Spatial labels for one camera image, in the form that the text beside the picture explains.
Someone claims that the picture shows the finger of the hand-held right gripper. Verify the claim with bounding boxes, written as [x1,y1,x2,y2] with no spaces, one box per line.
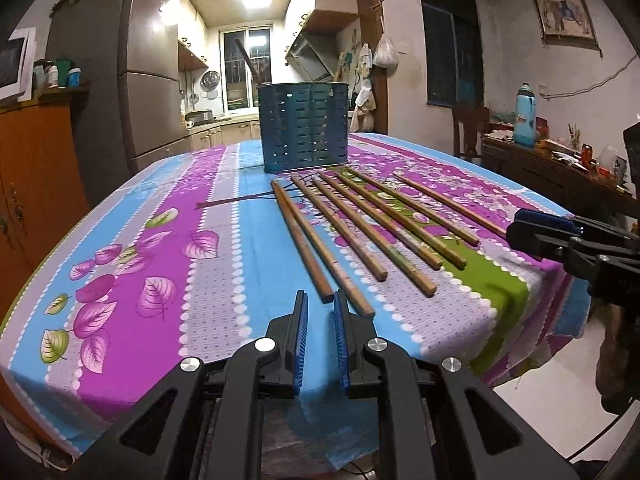
[574,215,632,257]
[506,208,601,281]

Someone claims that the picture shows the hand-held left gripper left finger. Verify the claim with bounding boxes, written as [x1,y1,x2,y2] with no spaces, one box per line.
[65,290,309,480]

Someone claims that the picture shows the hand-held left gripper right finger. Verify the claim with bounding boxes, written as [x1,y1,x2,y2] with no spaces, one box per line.
[333,289,581,480]

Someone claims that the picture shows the set of wooden chopsticks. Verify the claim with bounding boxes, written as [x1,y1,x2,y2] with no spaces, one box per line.
[270,169,508,320]

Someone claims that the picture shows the perforated metal utensil holder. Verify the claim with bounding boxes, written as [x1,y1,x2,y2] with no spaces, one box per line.
[257,81,349,173]

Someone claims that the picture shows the person's right hand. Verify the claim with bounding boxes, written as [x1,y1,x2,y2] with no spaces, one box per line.
[595,304,640,413]

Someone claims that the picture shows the cluttered wooden side table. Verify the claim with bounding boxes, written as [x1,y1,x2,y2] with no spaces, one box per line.
[481,132,640,217]

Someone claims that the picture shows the blue thermos flask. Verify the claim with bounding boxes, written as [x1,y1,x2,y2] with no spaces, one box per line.
[514,82,539,147]

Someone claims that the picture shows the wooden chair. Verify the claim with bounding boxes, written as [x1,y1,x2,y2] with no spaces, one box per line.
[452,106,492,162]

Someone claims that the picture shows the floral printed tablecloth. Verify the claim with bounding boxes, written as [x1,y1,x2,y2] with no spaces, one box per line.
[0,132,593,471]

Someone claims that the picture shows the dark room window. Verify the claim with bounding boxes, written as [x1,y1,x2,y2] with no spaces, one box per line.
[417,0,485,109]

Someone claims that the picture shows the hanging cloth bags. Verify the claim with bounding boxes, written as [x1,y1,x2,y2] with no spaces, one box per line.
[349,42,377,132]

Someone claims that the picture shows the beige kitchen counter cabinets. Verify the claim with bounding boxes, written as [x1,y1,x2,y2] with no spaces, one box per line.
[187,119,262,152]

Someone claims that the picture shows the hanging white plastic bag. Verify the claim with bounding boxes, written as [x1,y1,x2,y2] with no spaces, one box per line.
[372,32,400,69]

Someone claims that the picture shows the kitchen window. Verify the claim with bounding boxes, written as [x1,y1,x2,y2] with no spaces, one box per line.
[220,25,273,116]

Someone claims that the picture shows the steel range hood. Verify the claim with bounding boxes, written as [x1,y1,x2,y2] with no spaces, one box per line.
[285,30,342,82]

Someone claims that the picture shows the dark chopstick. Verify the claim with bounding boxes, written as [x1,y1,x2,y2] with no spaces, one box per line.
[235,37,262,86]

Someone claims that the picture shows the brown refrigerator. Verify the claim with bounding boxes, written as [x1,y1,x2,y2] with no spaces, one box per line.
[47,0,193,206]

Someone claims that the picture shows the orange wooden cabinet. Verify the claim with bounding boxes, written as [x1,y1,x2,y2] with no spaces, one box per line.
[0,92,92,321]

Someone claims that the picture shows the white microwave oven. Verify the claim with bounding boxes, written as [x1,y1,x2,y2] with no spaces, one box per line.
[0,27,38,106]

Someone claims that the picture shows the framed wall picture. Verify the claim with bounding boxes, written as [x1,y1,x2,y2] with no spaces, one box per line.
[531,0,601,51]

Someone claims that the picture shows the beige wall cabinet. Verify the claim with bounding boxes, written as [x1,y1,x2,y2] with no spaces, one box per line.
[285,0,361,36]
[177,0,209,72]

